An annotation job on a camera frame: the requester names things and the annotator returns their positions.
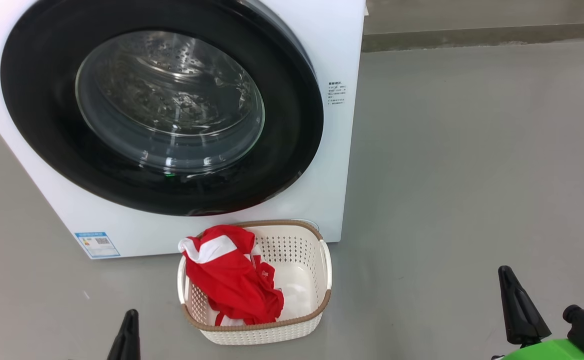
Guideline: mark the small printed text sticker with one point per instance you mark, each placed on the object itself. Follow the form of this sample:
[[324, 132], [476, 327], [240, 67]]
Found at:
[[336, 93]]

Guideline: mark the red and white garment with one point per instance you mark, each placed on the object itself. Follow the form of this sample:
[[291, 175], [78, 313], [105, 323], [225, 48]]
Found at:
[[232, 280]]

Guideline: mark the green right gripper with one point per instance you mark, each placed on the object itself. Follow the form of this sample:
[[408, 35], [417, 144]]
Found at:
[[546, 352]]

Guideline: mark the white washing machine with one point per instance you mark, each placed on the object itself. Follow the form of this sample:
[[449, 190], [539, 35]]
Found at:
[[336, 165]]

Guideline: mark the grey baseboard strip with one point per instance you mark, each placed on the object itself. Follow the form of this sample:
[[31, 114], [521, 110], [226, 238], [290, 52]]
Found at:
[[471, 37]]

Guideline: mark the black round glass washer door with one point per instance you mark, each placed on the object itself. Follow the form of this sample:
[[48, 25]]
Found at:
[[37, 110]]

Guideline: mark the cream perforated laundry basket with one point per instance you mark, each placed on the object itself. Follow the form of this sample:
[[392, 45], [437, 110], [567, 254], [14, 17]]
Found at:
[[296, 250]]

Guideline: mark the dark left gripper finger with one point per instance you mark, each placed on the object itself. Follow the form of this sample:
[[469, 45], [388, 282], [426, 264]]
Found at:
[[128, 342]]

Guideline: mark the blue energy label sticker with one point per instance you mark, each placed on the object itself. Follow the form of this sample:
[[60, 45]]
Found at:
[[97, 245]]

